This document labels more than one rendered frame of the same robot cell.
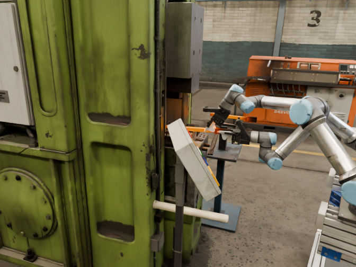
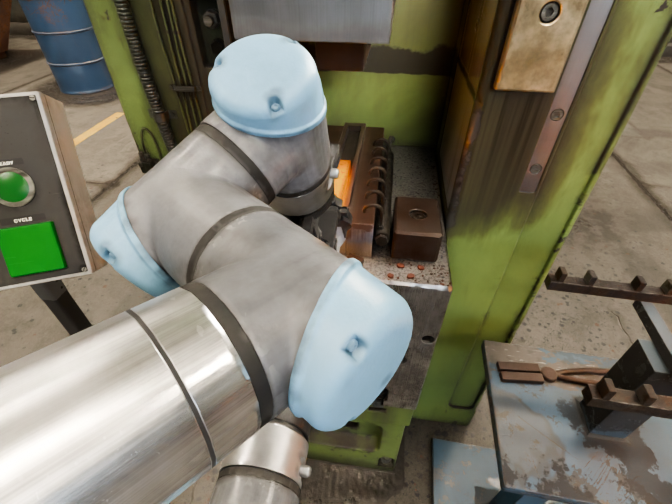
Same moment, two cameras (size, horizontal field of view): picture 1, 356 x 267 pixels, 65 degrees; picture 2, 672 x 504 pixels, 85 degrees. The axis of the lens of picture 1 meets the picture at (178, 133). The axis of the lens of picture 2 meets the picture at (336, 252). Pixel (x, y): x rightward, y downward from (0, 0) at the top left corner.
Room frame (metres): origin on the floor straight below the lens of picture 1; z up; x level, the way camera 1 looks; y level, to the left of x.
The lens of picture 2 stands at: (1.73, -0.63, 1.38)
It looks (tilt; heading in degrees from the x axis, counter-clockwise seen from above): 41 degrees down; 81
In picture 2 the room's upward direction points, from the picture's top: straight up
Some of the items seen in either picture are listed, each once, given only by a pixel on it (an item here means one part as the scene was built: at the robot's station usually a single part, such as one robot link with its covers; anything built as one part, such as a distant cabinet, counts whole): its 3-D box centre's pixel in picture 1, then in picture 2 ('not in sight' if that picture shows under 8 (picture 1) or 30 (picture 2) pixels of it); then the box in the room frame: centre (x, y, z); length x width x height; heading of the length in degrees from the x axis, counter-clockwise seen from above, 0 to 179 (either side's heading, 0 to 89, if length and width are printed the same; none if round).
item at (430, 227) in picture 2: (190, 129); (415, 228); (1.96, -0.09, 0.95); 0.12 x 0.08 x 0.06; 73
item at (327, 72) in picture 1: (291, 92); not in sight; (5.18, -2.08, 0.65); 2.10 x 1.12 x 1.30; 73
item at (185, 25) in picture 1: (166, 40); not in sight; (1.87, 0.09, 1.56); 0.42 x 0.39 x 0.40; 73
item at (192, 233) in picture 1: (163, 217); (350, 357); (1.89, 0.09, 0.23); 0.55 x 0.37 x 0.47; 73
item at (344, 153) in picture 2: not in sight; (345, 163); (1.85, 0.09, 0.99); 0.42 x 0.05 x 0.01; 73
